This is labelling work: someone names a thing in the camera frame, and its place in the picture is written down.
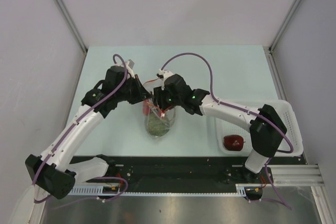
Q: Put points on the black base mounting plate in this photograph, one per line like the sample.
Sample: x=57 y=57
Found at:
x=181 y=174

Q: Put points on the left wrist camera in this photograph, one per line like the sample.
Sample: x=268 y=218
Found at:
x=129 y=64

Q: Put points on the white perforated plastic basket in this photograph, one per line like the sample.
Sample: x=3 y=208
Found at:
x=279 y=136

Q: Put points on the fake red strawberries bunch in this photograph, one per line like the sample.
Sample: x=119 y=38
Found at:
x=146 y=108

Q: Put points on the white slotted cable duct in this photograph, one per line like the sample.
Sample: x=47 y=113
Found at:
x=108 y=191

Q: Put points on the clear zip top bag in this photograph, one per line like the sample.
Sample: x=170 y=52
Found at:
x=169 y=114

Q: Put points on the left aluminium frame post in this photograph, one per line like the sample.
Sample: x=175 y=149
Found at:
x=71 y=25

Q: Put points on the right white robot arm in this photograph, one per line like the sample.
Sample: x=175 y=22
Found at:
x=204 y=103

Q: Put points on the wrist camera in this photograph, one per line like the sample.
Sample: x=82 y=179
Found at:
x=164 y=74
x=129 y=64

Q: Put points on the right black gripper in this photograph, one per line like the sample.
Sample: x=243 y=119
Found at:
x=159 y=97

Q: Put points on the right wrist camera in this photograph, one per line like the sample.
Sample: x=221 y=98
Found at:
x=164 y=74

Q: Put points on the right aluminium frame post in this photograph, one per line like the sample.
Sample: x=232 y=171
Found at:
x=289 y=16

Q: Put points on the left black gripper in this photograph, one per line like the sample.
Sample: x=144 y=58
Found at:
x=140 y=95

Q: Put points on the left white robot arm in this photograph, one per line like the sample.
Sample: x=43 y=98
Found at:
x=52 y=170

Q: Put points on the fake green melon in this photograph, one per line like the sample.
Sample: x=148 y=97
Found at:
x=156 y=126

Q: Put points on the fake red apple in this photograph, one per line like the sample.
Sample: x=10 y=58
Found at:
x=233 y=142

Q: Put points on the aluminium frame post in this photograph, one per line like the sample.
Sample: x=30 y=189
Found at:
x=71 y=25
x=289 y=16

